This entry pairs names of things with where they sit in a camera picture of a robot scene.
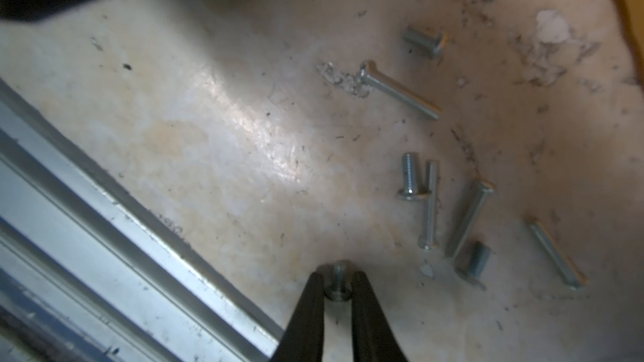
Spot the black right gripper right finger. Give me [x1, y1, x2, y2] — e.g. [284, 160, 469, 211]
[352, 271, 408, 362]

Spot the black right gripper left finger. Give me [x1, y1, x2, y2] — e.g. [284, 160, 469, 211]
[270, 273, 325, 362]

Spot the short silver screw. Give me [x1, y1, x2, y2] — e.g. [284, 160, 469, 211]
[402, 26, 449, 58]
[325, 261, 352, 303]
[397, 153, 429, 201]
[454, 241, 491, 291]

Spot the long silver screw slanted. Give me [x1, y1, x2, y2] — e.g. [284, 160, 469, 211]
[445, 179, 496, 259]

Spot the long silver screw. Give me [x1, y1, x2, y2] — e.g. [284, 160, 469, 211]
[418, 160, 439, 251]
[525, 216, 587, 290]
[358, 60, 440, 121]

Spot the short silver screw top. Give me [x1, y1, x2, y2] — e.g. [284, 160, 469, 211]
[402, 26, 449, 58]

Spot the yellow plastic storage box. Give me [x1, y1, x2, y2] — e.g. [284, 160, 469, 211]
[603, 0, 644, 86]

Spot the aluminium frame rail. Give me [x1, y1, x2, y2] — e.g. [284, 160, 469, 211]
[1, 85, 283, 361]

